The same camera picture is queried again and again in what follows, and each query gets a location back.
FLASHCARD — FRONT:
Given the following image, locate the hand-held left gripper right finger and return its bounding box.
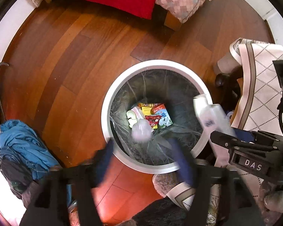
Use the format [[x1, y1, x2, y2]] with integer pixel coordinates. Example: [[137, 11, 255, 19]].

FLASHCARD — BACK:
[[166, 138, 267, 226]]

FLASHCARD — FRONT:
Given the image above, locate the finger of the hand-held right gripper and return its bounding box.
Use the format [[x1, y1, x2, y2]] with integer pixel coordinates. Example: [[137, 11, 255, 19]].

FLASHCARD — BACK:
[[233, 128, 283, 144], [210, 131, 283, 152]]

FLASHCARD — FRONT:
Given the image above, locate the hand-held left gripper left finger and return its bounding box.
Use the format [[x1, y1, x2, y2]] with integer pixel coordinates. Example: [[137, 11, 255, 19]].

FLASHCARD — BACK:
[[19, 138, 116, 226]]

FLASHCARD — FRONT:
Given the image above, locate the white blue-print box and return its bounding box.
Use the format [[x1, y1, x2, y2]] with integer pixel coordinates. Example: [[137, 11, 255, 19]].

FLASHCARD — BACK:
[[193, 94, 237, 167]]

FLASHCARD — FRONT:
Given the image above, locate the blue red milk carton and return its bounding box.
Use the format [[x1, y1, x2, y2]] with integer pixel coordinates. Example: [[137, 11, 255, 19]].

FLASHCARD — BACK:
[[152, 103, 173, 129]]

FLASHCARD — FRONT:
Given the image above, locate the red candy wrapper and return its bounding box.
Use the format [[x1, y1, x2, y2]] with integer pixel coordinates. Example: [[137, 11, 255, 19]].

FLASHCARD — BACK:
[[145, 114, 162, 126]]

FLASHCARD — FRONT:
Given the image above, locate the pink and white box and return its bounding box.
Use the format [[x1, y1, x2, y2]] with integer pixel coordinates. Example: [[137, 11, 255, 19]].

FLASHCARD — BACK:
[[131, 107, 145, 120]]

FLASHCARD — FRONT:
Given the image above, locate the yellow packet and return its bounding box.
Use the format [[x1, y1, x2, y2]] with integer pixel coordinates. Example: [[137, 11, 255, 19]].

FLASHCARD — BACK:
[[141, 107, 159, 129]]

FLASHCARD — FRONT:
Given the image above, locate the orange snack packet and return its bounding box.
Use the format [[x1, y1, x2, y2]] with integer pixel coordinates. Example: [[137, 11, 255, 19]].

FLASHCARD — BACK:
[[138, 102, 159, 109]]

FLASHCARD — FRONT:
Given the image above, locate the white round trash bin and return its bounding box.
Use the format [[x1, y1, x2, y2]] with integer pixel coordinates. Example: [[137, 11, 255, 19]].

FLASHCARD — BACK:
[[101, 60, 214, 174]]

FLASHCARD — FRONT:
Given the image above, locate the fluffy slipper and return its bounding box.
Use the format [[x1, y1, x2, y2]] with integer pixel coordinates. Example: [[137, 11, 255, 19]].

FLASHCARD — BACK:
[[264, 190, 283, 211], [152, 171, 182, 198]]

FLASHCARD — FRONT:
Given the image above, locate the patterned white tablecloth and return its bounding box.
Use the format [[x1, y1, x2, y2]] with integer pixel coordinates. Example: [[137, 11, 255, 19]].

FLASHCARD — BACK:
[[166, 38, 283, 226]]

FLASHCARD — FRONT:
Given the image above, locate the blue cloth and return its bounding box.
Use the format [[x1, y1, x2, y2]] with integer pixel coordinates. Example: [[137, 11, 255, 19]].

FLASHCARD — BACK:
[[0, 120, 60, 180]]

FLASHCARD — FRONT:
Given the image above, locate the dark clothes pile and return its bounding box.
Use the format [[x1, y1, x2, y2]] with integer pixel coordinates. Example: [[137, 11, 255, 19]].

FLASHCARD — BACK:
[[0, 158, 38, 198]]

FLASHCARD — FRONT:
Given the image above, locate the wooden bed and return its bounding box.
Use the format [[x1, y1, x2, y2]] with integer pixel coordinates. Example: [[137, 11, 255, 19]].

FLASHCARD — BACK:
[[41, 0, 182, 31]]

